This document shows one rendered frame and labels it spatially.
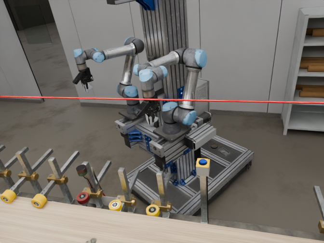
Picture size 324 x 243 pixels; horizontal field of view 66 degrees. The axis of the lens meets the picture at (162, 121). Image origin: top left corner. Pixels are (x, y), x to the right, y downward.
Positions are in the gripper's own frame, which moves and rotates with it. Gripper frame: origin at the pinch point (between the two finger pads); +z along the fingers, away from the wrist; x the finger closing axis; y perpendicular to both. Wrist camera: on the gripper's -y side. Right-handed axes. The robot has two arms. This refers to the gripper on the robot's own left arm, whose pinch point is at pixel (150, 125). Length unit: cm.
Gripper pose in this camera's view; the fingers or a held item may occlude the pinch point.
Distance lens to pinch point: 157.7
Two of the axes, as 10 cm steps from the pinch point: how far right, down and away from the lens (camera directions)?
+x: -6.8, -3.3, 6.6
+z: 1.1, 8.4, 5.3
